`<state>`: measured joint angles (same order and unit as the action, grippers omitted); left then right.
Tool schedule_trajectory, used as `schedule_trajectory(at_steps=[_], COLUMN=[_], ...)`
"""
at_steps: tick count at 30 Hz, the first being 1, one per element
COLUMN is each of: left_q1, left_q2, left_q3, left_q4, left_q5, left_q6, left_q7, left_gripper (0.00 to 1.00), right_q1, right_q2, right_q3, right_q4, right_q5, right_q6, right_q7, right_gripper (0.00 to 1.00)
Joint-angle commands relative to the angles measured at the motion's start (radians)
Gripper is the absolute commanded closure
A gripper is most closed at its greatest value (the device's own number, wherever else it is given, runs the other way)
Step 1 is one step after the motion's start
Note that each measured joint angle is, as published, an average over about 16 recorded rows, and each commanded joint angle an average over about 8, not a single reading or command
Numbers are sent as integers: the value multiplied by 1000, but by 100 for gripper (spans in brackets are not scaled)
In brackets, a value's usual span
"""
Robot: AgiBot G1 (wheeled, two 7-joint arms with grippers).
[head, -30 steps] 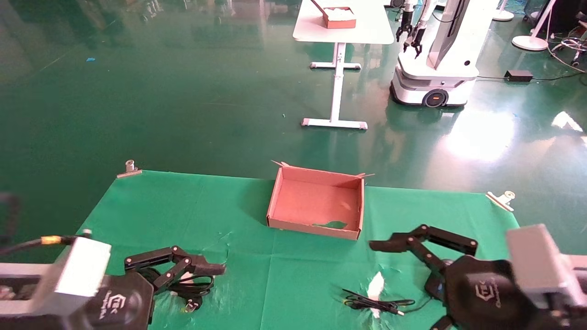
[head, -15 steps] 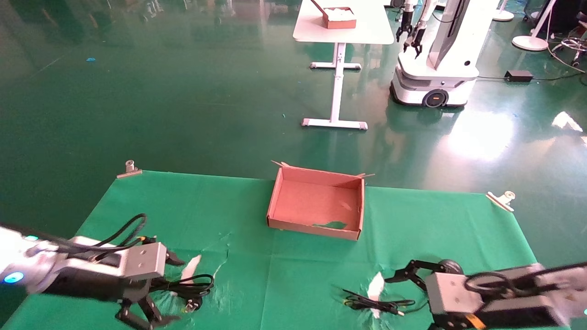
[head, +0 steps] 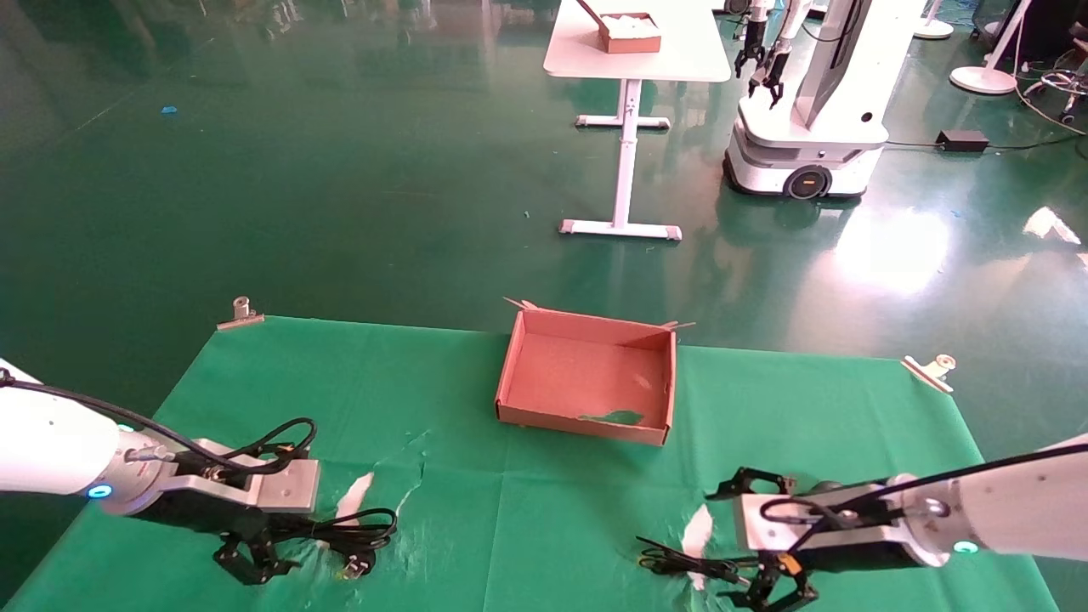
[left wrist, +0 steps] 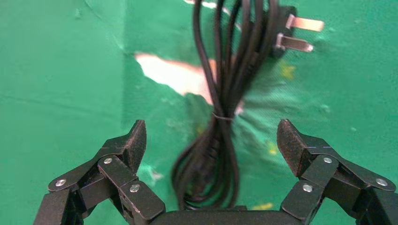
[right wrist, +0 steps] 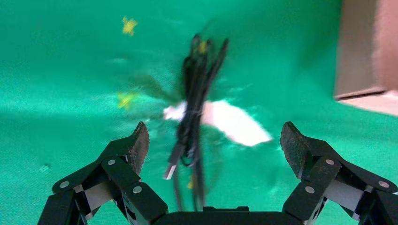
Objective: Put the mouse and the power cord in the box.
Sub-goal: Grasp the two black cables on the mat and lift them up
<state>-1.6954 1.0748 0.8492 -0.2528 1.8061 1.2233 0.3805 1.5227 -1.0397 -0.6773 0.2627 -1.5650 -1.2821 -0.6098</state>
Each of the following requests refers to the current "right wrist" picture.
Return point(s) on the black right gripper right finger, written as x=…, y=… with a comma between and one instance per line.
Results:
x=323, y=174

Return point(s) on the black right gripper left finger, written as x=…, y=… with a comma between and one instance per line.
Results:
x=121, y=169

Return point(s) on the open brown cardboard box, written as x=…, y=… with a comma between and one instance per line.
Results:
x=357, y=46

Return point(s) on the green table cloth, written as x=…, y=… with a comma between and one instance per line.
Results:
x=62, y=93

